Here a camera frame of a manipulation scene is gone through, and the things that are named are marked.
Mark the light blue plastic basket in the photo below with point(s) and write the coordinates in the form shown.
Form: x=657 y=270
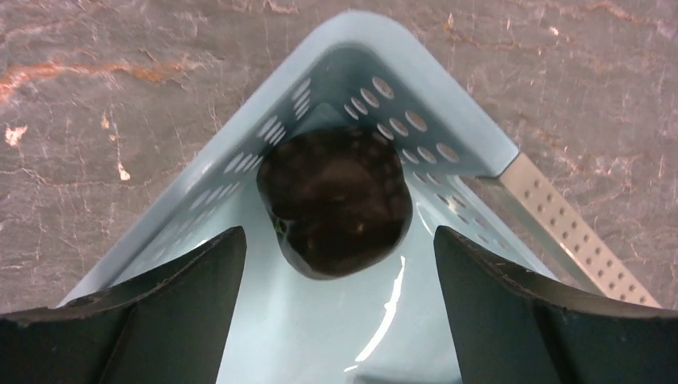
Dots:
x=387 y=323

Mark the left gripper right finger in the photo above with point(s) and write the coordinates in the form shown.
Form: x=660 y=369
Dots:
x=511 y=324

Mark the dark plum toy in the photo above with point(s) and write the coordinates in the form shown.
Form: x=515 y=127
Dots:
x=337 y=199

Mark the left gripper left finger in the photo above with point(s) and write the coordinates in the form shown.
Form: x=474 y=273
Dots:
x=167 y=325

